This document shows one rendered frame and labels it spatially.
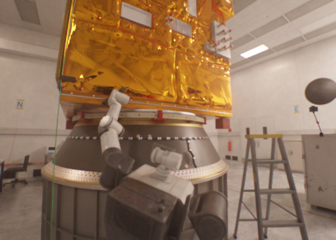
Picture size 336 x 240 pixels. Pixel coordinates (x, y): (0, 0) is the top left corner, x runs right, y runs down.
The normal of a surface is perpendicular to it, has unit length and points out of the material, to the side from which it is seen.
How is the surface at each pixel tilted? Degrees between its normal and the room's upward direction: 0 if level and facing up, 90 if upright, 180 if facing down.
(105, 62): 87
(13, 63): 90
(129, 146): 62
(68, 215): 90
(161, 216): 19
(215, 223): 101
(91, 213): 90
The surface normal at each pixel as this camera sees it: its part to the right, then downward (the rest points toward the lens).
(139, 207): 0.19, -0.97
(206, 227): -0.36, 0.06
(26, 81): 0.54, -0.11
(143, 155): 0.16, -0.58
